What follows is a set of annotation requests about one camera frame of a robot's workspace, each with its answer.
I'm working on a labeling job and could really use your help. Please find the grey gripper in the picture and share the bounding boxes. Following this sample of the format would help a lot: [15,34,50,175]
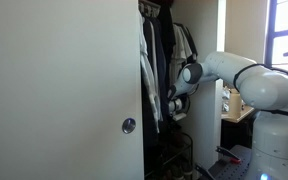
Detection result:
[168,97,185,116]

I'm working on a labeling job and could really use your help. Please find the white hanging shirt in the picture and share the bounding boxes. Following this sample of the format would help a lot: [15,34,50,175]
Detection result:
[137,11,164,135]

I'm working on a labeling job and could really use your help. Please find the navy hanging garment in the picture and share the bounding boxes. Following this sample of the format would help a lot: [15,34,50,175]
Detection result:
[143,15,172,134]

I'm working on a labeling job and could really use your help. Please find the white desk clutter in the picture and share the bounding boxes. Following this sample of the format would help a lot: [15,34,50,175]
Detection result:
[221,87,232,113]

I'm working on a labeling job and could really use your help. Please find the round metal door pull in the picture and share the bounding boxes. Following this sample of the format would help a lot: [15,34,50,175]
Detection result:
[121,117,137,135]

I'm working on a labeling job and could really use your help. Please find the beige bottle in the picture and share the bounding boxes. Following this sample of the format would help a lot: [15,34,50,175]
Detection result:
[228,92,245,120]

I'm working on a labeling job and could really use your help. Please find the wooden desk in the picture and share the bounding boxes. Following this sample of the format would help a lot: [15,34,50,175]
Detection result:
[220,105,257,153]

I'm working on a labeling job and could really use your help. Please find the black clamp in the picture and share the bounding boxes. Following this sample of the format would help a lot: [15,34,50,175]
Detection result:
[194,162,216,180]

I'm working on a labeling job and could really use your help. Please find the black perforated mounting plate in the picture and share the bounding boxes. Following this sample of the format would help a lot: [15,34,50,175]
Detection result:
[207,144,254,180]

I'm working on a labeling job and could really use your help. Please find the white sliding closet door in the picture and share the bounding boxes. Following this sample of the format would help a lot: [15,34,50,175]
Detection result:
[0,0,145,180]

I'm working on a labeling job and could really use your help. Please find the black wire shoe rack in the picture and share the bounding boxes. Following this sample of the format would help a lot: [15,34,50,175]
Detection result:
[143,130,195,180]

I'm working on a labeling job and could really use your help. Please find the red handled clamp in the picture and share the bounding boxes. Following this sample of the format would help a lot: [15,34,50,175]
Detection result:
[215,145,243,165]

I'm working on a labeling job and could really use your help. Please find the closet hanger rail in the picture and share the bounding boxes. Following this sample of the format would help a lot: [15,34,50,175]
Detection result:
[138,0,162,18]

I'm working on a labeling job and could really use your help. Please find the dark window frame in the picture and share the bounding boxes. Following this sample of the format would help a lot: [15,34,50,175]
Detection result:
[264,0,288,68]

